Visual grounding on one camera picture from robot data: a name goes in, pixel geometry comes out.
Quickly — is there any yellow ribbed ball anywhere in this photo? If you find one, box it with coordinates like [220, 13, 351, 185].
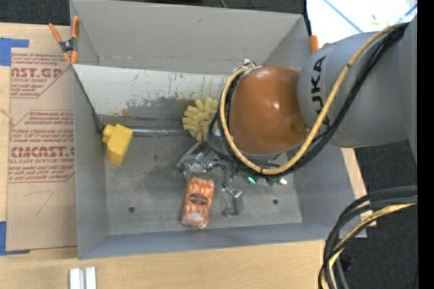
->
[182, 98, 220, 142]

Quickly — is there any grey metal bin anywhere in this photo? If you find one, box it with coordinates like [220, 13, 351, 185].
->
[69, 0, 369, 261]

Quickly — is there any brown cardboard board red print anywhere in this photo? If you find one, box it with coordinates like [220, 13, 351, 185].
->
[0, 22, 79, 256]

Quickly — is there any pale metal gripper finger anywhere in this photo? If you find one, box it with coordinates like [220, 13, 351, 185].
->
[176, 143, 218, 175]
[221, 182, 245, 218]

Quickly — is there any orange and white packet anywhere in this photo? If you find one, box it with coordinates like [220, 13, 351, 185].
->
[180, 176, 216, 229]

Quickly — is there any yellow plastic block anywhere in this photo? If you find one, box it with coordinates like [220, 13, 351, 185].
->
[102, 123, 134, 168]

